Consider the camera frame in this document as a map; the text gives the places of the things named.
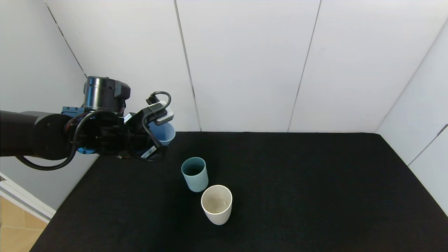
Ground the teal plastic cup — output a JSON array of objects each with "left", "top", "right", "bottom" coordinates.
[{"left": 181, "top": 157, "right": 209, "bottom": 193}]

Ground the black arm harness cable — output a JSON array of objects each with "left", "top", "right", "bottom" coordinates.
[{"left": 15, "top": 110, "right": 117, "bottom": 172}]

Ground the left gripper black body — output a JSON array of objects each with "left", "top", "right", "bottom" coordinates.
[{"left": 129, "top": 132, "right": 163, "bottom": 161}]

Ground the beige plastic cup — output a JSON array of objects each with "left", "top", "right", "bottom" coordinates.
[{"left": 201, "top": 185, "right": 233, "bottom": 225}]

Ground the black camera cable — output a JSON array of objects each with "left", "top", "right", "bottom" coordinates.
[{"left": 141, "top": 91, "right": 172, "bottom": 162}]

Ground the white panel base rail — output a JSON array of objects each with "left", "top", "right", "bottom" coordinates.
[{"left": 0, "top": 171, "right": 57, "bottom": 224}]

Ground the light blue plastic cup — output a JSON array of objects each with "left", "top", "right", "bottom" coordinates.
[{"left": 150, "top": 122, "right": 176, "bottom": 147}]

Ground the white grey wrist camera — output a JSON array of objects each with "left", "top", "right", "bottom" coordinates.
[{"left": 148, "top": 101, "right": 175, "bottom": 126}]

